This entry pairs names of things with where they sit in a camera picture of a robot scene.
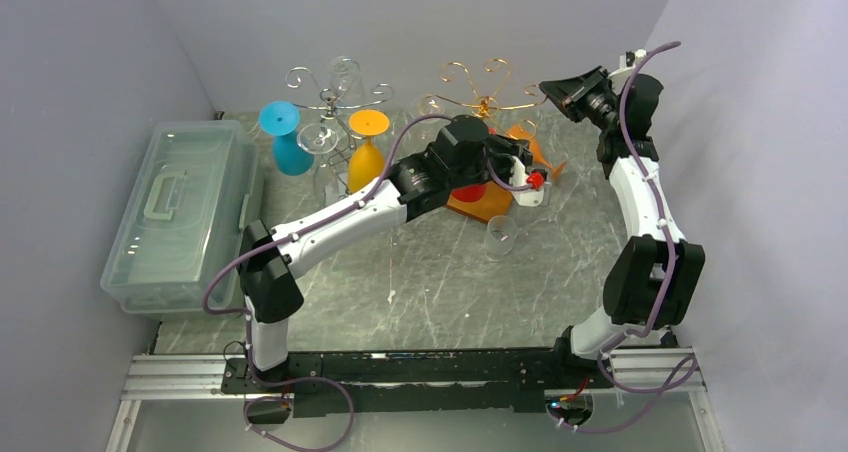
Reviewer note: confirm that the clear plain wine glass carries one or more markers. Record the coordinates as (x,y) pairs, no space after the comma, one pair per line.
(321,142)

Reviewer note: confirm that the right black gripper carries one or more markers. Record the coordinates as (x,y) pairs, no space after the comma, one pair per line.
(570,94)

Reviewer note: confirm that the silver wire glass rack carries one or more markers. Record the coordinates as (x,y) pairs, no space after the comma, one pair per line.
(334,115)

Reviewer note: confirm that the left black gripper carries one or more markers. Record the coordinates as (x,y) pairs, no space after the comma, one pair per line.
(509,148)

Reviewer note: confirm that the gold wire glass rack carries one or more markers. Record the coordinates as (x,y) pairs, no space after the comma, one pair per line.
(496,201)

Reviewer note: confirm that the blue plastic wine glass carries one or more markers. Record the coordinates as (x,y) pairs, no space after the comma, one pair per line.
(280,120)

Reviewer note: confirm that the red plastic wine glass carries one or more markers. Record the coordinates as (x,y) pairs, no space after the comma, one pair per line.
(469,194)

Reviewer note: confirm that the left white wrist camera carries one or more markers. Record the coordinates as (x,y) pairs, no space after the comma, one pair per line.
(529,186)

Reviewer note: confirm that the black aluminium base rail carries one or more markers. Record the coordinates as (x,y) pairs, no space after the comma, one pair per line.
(522,380)

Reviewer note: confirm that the clear patterned wine glass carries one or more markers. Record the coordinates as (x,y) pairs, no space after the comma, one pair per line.
(425,105)

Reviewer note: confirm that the yellow plastic wine glass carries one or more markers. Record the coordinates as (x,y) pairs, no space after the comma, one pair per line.
(367,161)

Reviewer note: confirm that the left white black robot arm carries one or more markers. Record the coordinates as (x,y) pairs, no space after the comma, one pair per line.
(272,262)

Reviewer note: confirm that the clear plastic storage box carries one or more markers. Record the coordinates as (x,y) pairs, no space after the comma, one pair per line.
(200,185)

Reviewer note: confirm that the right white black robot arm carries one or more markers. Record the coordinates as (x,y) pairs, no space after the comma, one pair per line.
(651,284)

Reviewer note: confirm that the orange plastic wine glass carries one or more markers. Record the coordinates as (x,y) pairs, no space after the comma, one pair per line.
(528,130)

